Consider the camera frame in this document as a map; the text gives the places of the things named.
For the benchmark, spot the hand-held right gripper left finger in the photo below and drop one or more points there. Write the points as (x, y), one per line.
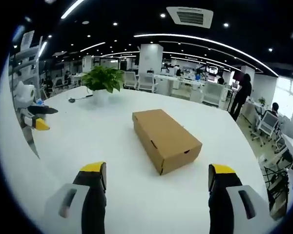
(92, 195)

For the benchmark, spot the white square pillar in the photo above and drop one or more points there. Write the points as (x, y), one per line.
(151, 58)

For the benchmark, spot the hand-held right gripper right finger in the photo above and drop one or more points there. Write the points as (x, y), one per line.
(224, 195)

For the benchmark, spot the green potted plant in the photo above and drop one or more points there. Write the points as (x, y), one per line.
(103, 78)

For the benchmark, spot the brown cardboard shoe box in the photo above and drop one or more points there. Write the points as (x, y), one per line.
(164, 140)

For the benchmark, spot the white plant pot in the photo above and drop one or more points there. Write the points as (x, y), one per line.
(100, 96)

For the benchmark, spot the ceiling air conditioner vent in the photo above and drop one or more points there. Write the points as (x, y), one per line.
(190, 16)

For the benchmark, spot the white office chair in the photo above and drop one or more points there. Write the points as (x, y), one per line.
(213, 93)
(280, 142)
(268, 125)
(130, 80)
(146, 81)

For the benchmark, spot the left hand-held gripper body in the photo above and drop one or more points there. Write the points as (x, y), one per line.
(23, 96)

